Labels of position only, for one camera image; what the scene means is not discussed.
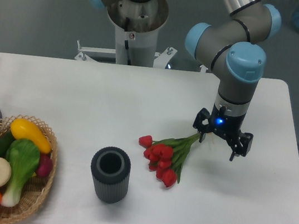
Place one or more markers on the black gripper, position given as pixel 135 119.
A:
pixel 226 127

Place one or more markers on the red tulip bouquet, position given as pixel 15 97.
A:
pixel 166 157

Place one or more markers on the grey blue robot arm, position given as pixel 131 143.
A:
pixel 230 51

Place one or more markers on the dark grey ribbed vase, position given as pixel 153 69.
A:
pixel 110 169

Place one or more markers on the red radish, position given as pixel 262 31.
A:
pixel 45 166

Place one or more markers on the woven wicker basket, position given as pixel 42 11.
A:
pixel 36 189

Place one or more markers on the yellow squash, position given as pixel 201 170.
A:
pixel 25 129

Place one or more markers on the green bok choy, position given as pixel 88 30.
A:
pixel 23 156

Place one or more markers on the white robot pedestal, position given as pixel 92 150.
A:
pixel 137 26

